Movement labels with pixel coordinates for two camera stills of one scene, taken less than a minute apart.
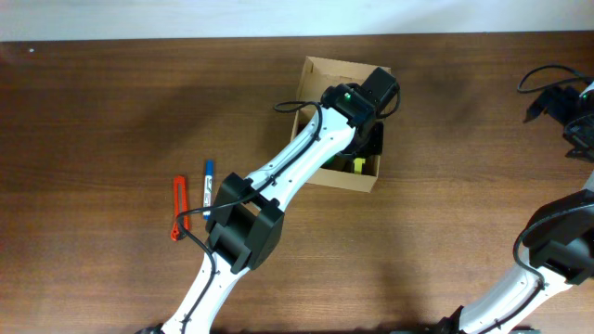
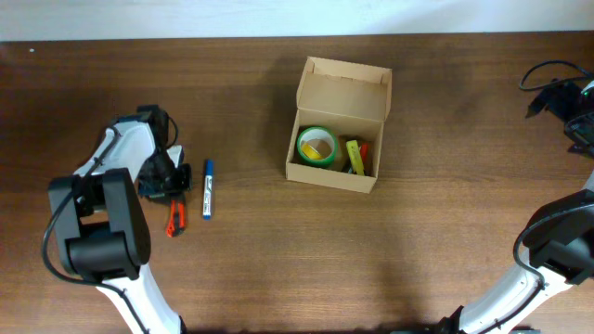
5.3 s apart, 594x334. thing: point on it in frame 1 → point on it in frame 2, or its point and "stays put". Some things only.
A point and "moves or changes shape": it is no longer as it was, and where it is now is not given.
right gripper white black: x=584 y=142 stays put
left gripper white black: x=374 y=147 → x=177 y=191
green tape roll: x=336 y=162 moves or changes shape
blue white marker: x=207 y=188 stays put
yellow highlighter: x=358 y=163 stays put
